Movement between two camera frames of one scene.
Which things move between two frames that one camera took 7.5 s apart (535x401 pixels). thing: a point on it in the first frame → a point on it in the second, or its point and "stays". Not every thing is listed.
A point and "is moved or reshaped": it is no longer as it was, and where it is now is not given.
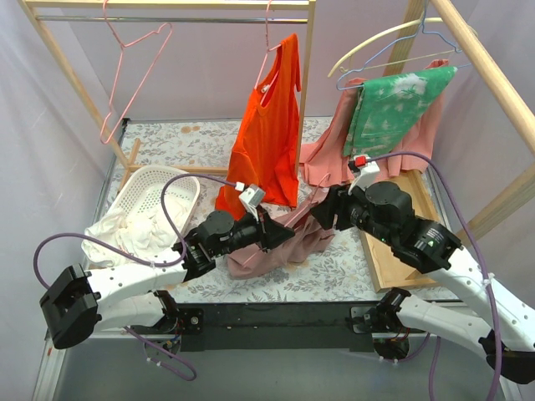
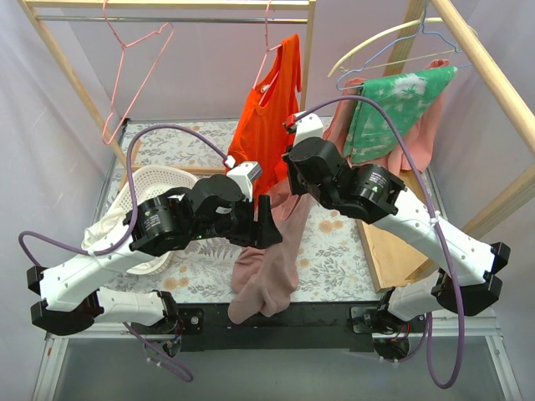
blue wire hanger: [420, 27] stays
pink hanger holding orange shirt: [267, 53] stays
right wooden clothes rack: [389, 272] stays
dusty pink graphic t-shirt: [305, 240] is moved or reshaped
